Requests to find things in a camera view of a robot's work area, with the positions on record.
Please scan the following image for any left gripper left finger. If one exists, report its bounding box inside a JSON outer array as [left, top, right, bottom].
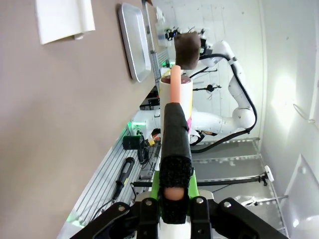
[[71, 171, 160, 239]]

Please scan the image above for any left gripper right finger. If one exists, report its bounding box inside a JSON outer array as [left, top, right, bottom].
[[188, 175, 288, 239]]

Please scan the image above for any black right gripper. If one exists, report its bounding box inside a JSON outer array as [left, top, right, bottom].
[[199, 36, 214, 57]]

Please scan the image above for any brown cloth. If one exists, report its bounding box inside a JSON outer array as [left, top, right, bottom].
[[173, 33, 202, 71]]

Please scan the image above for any lint roller with black handle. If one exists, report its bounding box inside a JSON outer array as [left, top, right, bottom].
[[158, 65, 196, 225]]

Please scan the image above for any black tripod pole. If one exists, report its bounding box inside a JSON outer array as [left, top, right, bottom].
[[131, 165, 275, 188]]

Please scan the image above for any clear plastic box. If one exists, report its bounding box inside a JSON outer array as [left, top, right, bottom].
[[155, 20, 173, 48]]

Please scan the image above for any black handheld tool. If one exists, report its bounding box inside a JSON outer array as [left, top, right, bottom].
[[115, 156, 136, 200]]

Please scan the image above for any silver metal tray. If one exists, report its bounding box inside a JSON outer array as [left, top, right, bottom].
[[118, 2, 153, 83]]

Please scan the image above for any white lint roller stand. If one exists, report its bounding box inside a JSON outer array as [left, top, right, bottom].
[[34, 0, 96, 46]]

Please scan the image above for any black clamp mount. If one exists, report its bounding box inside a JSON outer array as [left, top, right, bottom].
[[192, 84, 223, 94]]

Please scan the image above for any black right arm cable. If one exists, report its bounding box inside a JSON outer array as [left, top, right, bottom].
[[191, 56, 258, 154]]

